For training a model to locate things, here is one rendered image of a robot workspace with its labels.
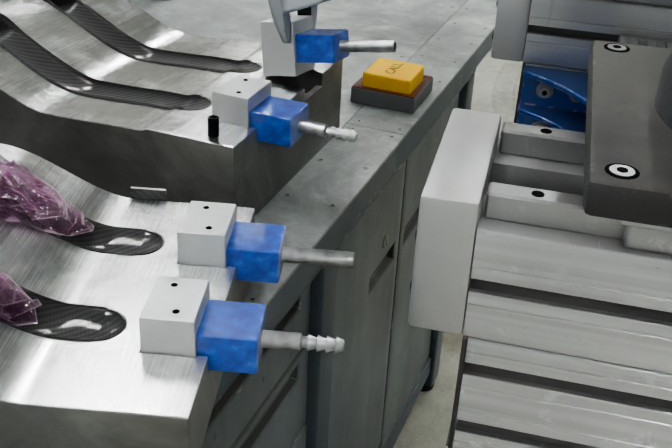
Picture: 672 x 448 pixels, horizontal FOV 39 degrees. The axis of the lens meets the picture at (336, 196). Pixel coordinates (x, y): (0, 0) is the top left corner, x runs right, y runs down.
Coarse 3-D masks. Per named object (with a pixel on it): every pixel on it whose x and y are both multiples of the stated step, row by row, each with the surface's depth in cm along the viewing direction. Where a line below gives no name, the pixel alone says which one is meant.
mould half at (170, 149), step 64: (0, 0) 99; (128, 0) 109; (0, 64) 90; (128, 64) 99; (320, 64) 100; (0, 128) 90; (64, 128) 87; (128, 128) 84; (192, 128) 84; (128, 192) 87; (192, 192) 85; (256, 192) 88
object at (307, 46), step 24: (264, 24) 93; (312, 24) 96; (264, 48) 94; (288, 48) 93; (312, 48) 92; (336, 48) 92; (360, 48) 92; (384, 48) 91; (264, 72) 94; (288, 72) 94
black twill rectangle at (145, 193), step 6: (132, 186) 79; (132, 192) 79; (138, 192) 79; (144, 192) 79; (150, 192) 79; (156, 192) 79; (162, 192) 79; (138, 198) 79; (144, 198) 79; (150, 198) 79; (156, 198) 79; (162, 198) 79
